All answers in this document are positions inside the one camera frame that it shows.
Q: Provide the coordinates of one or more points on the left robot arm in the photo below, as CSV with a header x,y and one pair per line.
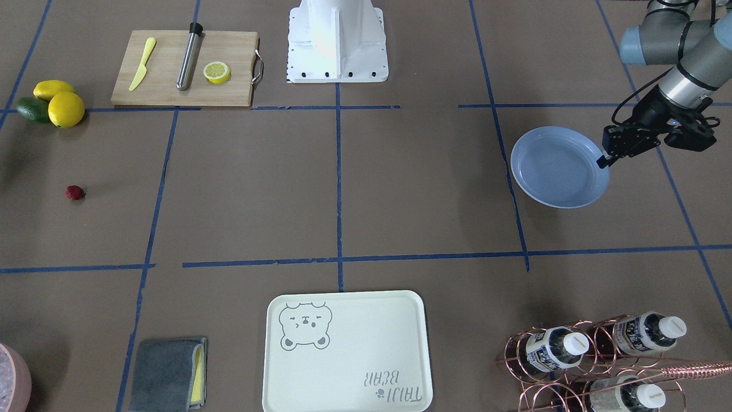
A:
x,y
698,54

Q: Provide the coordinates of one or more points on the red strawberry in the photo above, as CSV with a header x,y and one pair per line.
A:
x,y
75,193

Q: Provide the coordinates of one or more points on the copper wire bottle rack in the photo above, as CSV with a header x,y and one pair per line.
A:
x,y
567,390

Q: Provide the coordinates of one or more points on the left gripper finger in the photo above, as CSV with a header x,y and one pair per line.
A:
x,y
606,159

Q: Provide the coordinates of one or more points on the yellow plastic knife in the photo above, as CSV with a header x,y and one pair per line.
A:
x,y
142,69

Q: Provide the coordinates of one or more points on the green lime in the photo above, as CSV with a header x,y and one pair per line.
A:
x,y
34,109

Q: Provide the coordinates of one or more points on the lemon half slice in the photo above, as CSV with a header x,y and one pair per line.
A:
x,y
217,72

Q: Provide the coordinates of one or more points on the cream bear tray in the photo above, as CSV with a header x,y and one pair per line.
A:
x,y
347,351

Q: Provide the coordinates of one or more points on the yellow lemon upper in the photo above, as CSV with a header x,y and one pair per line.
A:
x,y
47,89

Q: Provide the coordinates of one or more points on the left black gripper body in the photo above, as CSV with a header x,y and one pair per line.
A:
x,y
651,114

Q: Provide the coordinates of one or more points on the dark drink bottle two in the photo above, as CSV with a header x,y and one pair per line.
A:
x,y
650,333

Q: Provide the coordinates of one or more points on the dark drink bottle three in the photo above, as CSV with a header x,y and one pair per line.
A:
x,y
625,393

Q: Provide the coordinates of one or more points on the yellow lemon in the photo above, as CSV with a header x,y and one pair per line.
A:
x,y
66,109
47,89

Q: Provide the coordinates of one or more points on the pink bowl of ice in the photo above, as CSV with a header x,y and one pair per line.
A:
x,y
16,381

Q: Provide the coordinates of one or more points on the dark drink bottle one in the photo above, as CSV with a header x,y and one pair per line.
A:
x,y
553,349

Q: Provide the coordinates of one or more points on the yellow lemon lower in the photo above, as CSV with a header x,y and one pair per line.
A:
x,y
66,109

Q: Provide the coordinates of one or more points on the blue plate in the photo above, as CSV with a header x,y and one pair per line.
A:
x,y
556,166

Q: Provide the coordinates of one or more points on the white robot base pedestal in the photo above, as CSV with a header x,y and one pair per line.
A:
x,y
336,42

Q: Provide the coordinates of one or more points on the steel knife sharpener rod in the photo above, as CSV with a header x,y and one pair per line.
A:
x,y
185,76

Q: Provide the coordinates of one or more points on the grey folded cloth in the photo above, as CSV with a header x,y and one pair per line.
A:
x,y
170,375

